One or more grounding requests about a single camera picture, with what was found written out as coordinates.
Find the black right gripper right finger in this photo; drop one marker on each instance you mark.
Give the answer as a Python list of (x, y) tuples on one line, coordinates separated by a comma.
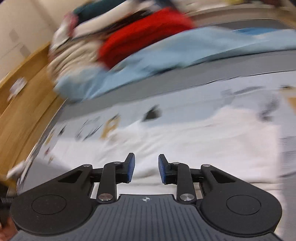
[(226, 202)]

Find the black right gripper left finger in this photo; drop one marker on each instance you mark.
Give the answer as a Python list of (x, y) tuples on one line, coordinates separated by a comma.
[(66, 202)]

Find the white small garment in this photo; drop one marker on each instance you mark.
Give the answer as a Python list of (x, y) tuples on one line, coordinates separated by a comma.
[(234, 140)]

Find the light blue blanket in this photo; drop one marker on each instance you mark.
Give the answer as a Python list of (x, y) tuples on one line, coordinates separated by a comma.
[(182, 50)]

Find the grey patterned bed sheet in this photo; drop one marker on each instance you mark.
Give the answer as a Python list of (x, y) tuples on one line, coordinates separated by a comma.
[(264, 83)]

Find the cream knitted garment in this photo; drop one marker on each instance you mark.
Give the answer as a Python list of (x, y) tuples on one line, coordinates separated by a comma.
[(68, 53)]

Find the red garment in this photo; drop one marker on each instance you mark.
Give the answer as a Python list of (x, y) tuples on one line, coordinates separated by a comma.
[(142, 33)]

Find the dark green garment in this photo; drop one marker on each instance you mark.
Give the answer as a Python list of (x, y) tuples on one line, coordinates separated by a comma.
[(95, 8)]

